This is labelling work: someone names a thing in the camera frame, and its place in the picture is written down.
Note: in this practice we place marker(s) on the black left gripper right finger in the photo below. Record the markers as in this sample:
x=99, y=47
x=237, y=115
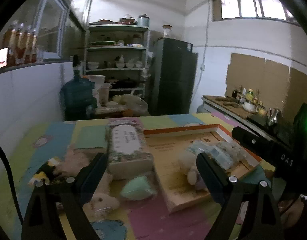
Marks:
x=262, y=220

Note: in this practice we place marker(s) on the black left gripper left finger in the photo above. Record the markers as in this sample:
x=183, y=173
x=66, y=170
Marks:
x=41, y=220

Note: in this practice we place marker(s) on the yellow black plush doll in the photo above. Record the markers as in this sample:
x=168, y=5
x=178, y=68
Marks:
x=48, y=173

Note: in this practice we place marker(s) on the white fluffy toy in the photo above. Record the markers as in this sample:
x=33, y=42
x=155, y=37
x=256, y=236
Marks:
x=234, y=150

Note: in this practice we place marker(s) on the light green tissue pack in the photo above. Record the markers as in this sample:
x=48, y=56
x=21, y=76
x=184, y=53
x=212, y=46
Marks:
x=222, y=158

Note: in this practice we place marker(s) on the cream teddy bear purple dress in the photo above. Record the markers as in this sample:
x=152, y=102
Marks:
x=187, y=163

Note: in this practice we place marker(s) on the person's hand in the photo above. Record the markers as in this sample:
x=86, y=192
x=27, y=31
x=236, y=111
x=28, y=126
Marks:
x=290, y=211

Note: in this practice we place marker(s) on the pink plush in plastic bag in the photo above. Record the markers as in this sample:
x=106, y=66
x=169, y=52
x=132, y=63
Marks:
x=76, y=159

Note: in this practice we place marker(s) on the kitchen counter with bottles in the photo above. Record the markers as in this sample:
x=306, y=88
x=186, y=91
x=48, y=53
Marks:
x=268, y=123

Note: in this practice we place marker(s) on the colourful foam play mat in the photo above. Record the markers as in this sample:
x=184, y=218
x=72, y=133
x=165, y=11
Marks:
x=147, y=219

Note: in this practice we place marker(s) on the mint green sponge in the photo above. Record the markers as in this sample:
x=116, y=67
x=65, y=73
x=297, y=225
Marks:
x=138, y=188

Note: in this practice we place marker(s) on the floral tissue box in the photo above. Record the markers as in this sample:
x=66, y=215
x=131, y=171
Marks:
x=128, y=154

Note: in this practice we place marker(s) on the orange rimmed cardboard tray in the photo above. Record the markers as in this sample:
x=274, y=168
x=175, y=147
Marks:
x=175, y=162

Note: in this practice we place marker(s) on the blue water jug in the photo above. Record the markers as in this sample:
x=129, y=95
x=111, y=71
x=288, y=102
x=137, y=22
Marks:
x=77, y=100

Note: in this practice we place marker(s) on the plastic bag of food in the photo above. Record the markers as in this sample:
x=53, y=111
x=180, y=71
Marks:
x=127, y=103

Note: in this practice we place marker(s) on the dark green refrigerator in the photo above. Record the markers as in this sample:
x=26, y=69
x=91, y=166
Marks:
x=172, y=77

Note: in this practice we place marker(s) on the small tv screen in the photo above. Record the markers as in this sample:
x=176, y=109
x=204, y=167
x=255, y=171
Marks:
x=4, y=54

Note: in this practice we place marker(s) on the window with bars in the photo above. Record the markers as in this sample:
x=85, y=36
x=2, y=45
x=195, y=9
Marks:
x=252, y=9

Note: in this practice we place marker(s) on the white metal shelf rack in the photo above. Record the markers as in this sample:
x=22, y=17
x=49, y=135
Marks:
x=120, y=52

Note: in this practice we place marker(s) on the jars of amber liquid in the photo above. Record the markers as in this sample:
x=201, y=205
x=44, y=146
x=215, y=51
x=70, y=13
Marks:
x=21, y=42

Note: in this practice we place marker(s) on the brown cardboard wall sheet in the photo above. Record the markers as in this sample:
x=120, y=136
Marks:
x=279, y=86

